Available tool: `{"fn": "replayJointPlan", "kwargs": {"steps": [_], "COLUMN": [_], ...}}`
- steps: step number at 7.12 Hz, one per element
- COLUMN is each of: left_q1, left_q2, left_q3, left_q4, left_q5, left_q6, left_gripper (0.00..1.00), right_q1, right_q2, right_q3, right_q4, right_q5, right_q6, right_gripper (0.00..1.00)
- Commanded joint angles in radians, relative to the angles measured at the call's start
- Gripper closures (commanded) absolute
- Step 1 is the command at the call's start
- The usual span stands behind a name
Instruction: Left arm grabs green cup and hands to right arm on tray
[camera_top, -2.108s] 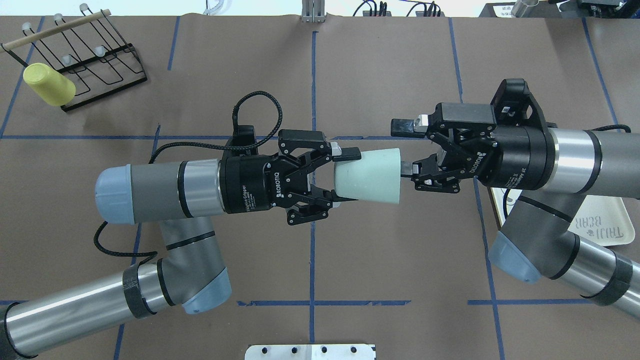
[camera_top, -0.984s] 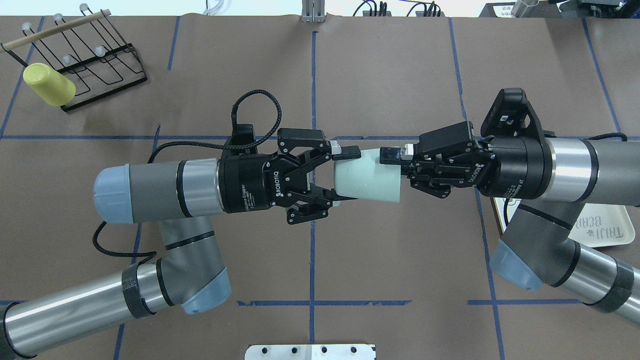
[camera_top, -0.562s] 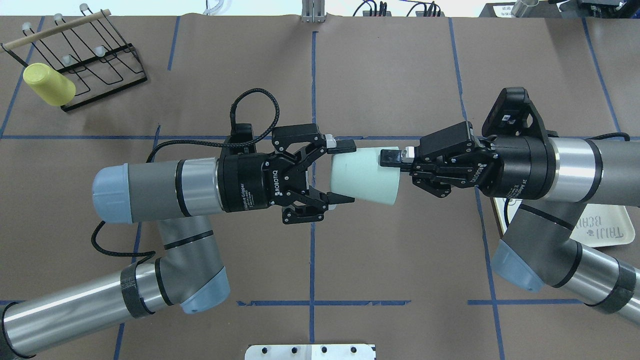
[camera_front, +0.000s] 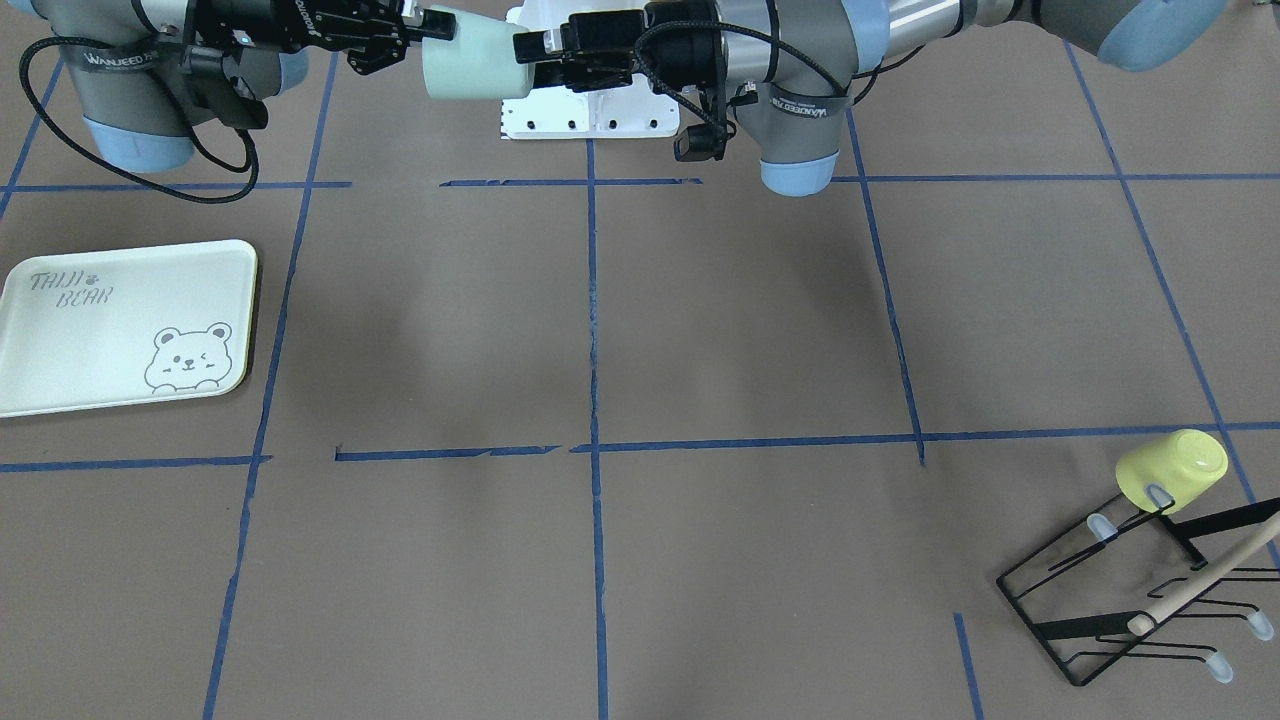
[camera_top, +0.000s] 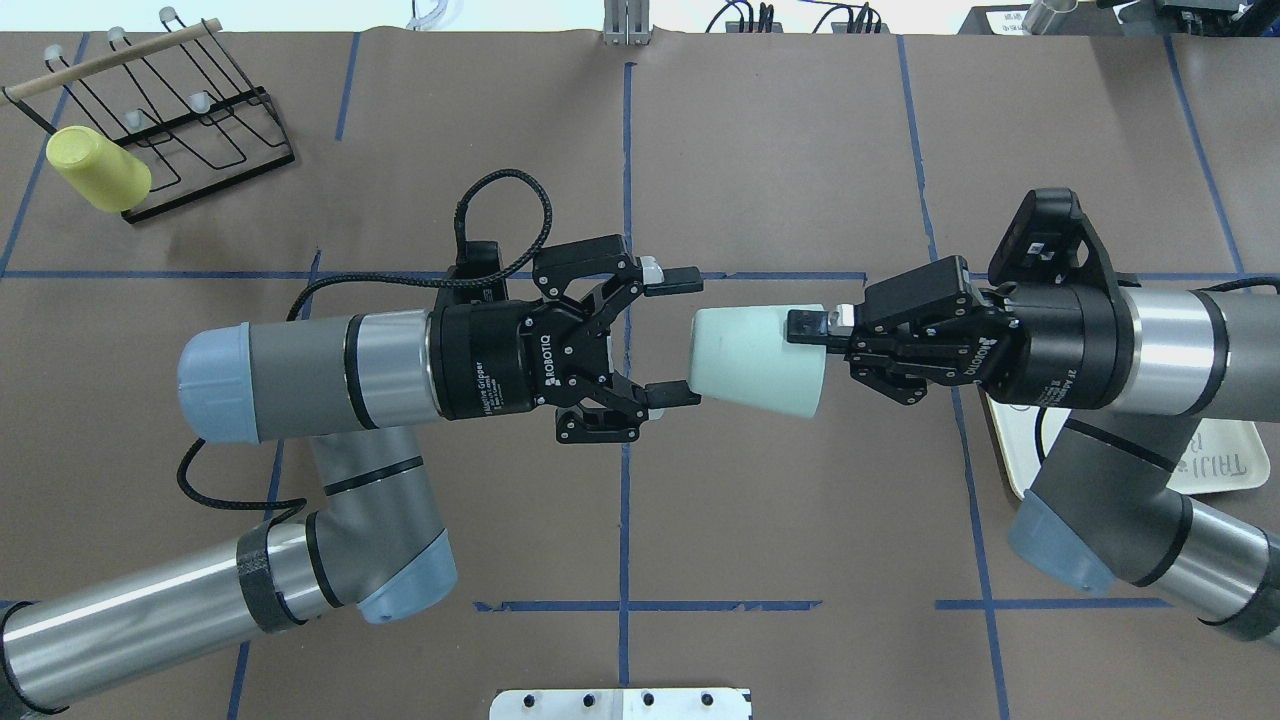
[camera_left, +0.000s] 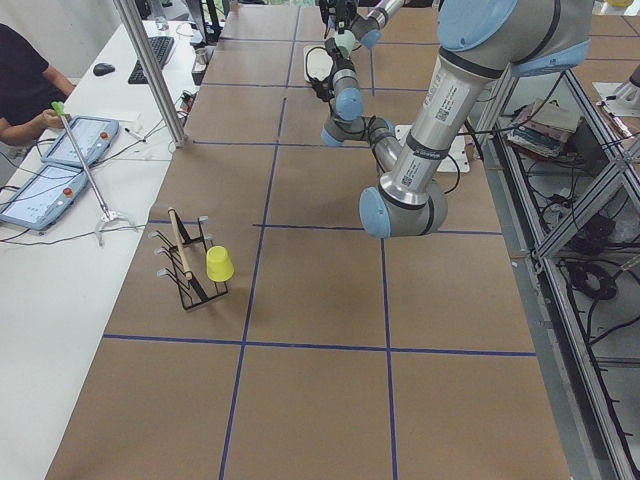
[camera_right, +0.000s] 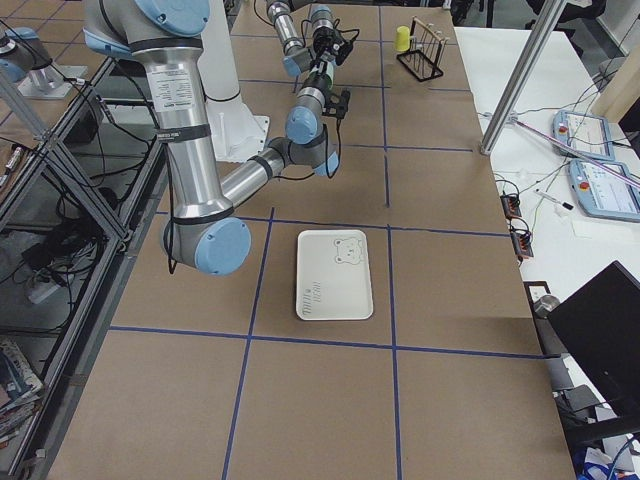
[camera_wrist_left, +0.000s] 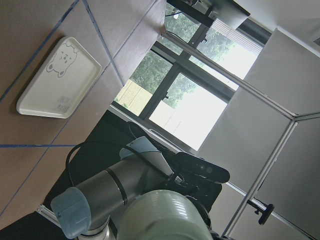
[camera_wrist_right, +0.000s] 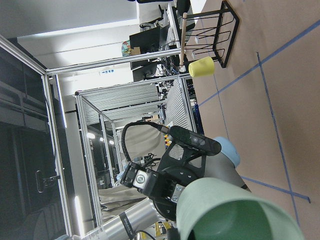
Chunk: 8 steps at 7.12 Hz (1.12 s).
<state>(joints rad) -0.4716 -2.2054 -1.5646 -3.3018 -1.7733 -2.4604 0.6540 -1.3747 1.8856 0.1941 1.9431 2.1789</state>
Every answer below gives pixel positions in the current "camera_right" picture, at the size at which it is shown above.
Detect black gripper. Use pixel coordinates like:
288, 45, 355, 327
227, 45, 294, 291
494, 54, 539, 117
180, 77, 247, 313
313, 27, 339, 56
304, 64, 331, 95

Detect light green plastic cup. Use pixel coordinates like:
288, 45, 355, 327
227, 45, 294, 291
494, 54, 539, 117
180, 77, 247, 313
318, 61, 334, 90

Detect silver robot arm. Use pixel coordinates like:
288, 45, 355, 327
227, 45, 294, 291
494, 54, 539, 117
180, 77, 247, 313
266, 1, 342, 79
83, 1, 348, 275

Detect yellow plastic cup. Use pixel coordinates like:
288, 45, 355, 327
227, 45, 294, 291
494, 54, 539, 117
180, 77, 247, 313
394, 25, 411, 53

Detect white bear serving tray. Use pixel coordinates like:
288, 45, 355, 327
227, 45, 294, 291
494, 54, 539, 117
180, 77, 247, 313
296, 229, 374, 321

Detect pink reacher grabber stick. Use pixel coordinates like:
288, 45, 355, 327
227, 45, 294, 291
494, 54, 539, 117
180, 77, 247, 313
509, 117, 640, 192

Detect upper orange connector box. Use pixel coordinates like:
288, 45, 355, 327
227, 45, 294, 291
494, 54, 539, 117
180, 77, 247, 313
500, 193, 521, 219

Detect orange connector box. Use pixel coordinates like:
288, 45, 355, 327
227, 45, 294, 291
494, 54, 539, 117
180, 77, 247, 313
500, 193, 521, 219
510, 229, 534, 260

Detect lower orange connector box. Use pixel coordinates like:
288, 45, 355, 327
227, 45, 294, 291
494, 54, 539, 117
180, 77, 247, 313
510, 229, 534, 260

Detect black marker pen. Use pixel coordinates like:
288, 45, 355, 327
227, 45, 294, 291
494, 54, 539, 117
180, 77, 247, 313
534, 189, 574, 211

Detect upper teach pendant tablet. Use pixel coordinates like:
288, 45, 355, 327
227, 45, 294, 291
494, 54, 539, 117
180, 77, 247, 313
552, 110, 615, 161

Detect teach pendant tablet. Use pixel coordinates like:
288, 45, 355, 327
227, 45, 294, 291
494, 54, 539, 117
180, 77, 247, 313
569, 159, 639, 223
552, 110, 615, 161

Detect lower teach pendant tablet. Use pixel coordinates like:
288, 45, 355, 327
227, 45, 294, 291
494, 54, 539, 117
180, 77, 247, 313
569, 159, 639, 223

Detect black laptop computer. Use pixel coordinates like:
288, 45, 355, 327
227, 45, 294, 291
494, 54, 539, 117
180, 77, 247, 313
548, 261, 639, 416

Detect stack of magazines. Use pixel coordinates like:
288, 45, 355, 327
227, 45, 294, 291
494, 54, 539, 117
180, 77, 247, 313
1, 336, 44, 448

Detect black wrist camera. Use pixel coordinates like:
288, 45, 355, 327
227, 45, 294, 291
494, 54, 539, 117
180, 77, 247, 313
322, 88, 351, 120
334, 41, 354, 66

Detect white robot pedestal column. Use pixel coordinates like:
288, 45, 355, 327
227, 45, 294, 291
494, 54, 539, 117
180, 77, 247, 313
198, 0, 270, 163

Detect black wire cup rack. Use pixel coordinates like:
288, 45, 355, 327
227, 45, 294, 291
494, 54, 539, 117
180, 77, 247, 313
396, 16, 448, 82

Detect aluminium frame post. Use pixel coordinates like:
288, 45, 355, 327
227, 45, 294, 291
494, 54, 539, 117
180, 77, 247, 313
480, 0, 568, 155

